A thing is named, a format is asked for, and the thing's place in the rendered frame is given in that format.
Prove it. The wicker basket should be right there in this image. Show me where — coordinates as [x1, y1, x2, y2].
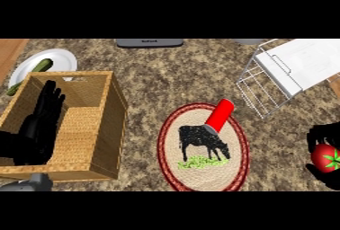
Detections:
[0, 70, 130, 183]

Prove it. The dark grey appliance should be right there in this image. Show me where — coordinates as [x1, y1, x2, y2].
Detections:
[116, 38, 185, 49]

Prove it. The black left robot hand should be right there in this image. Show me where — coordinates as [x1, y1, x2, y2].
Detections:
[0, 79, 67, 166]

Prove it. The oval cow placemat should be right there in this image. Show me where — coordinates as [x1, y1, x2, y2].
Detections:
[157, 102, 252, 192]

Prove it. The red can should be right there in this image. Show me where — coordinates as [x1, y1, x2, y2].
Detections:
[203, 98, 237, 136]

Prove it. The grey round object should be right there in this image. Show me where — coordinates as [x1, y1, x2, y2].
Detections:
[231, 38, 268, 46]

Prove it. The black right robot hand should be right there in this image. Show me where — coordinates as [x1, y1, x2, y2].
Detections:
[305, 122, 340, 191]

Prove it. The red tomato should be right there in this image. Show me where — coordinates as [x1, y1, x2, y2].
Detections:
[309, 143, 340, 174]

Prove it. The white wire tiered shelf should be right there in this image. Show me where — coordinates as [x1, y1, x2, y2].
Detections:
[235, 38, 340, 119]

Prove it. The green cucumber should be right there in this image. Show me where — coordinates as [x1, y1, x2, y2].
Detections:
[6, 57, 55, 97]

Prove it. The white plate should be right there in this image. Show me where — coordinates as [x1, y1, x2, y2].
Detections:
[8, 48, 79, 91]

